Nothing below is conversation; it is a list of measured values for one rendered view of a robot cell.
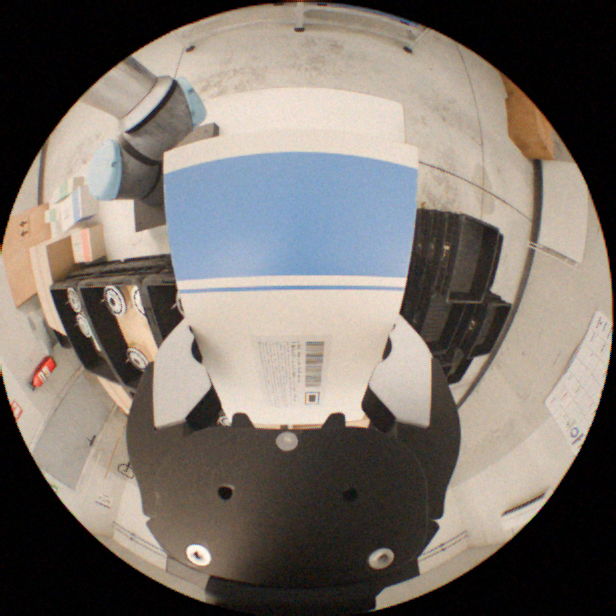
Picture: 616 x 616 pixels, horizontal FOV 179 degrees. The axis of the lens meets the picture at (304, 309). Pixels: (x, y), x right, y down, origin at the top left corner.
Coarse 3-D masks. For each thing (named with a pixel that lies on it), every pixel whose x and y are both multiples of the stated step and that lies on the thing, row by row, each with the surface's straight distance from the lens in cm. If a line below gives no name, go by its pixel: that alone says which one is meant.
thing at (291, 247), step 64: (192, 192) 10; (256, 192) 9; (320, 192) 9; (384, 192) 10; (192, 256) 10; (256, 256) 9; (320, 256) 9; (384, 256) 10; (192, 320) 12; (256, 320) 10; (320, 320) 10; (384, 320) 11; (256, 384) 14; (320, 384) 14
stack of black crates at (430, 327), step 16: (416, 288) 118; (416, 304) 116; (432, 304) 122; (448, 304) 131; (464, 304) 125; (416, 320) 117; (432, 320) 129; (448, 320) 136; (432, 336) 138; (448, 336) 136; (432, 352) 131
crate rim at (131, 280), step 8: (88, 280) 62; (96, 280) 58; (104, 280) 54; (112, 280) 50; (120, 280) 48; (128, 280) 46; (136, 280) 44; (80, 288) 67; (80, 296) 68; (144, 304) 45; (88, 312) 68; (144, 312) 47; (152, 328) 48; (96, 336) 72; (104, 352) 74; (120, 376) 80
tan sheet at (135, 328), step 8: (128, 288) 63; (128, 312) 68; (136, 312) 65; (120, 320) 74; (128, 320) 70; (136, 320) 67; (144, 320) 64; (128, 328) 73; (136, 328) 70; (144, 328) 67; (128, 336) 76; (136, 336) 72; (144, 336) 69; (152, 336) 66; (128, 344) 79; (144, 344) 72; (152, 344) 69; (152, 352) 72
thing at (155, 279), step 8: (144, 280) 42; (152, 280) 41; (160, 280) 40; (168, 280) 38; (144, 288) 43; (144, 296) 44; (152, 304) 44; (152, 312) 45; (152, 320) 46; (160, 328) 47; (160, 336) 48; (160, 344) 49
